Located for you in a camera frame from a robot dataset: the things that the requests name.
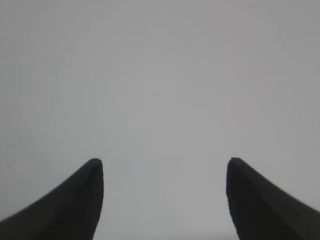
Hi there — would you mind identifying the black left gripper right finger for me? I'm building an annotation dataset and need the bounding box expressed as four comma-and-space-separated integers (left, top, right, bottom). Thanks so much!
226, 157, 320, 240

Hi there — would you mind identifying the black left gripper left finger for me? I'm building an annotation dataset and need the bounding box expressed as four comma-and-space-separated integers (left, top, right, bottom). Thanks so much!
0, 158, 104, 240

